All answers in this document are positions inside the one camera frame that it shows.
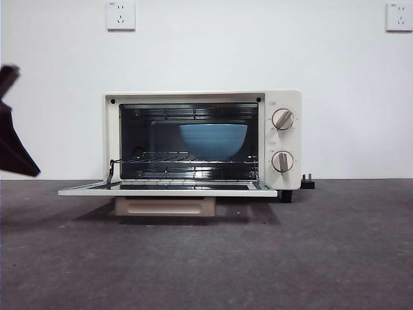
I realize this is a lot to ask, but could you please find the beige temperature knob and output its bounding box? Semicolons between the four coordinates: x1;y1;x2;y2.
270;108;295;131

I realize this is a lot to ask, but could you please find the beige timer knob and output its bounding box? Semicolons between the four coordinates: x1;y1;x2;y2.
270;150;294;172

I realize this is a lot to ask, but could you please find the black power plug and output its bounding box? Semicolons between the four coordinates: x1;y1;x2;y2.
301;173;317;190

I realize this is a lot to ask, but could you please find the oven door with beige handle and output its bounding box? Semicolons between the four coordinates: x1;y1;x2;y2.
57;160;279;217

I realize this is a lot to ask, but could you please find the white wall socket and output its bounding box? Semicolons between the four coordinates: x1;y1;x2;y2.
107;1;136;32
386;3;413;32

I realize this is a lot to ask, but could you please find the white Toshiba toaster oven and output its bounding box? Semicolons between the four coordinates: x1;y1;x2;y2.
103;89;303;204

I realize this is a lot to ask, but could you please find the blue bowl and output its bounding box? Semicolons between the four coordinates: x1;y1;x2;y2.
179;124;248;161

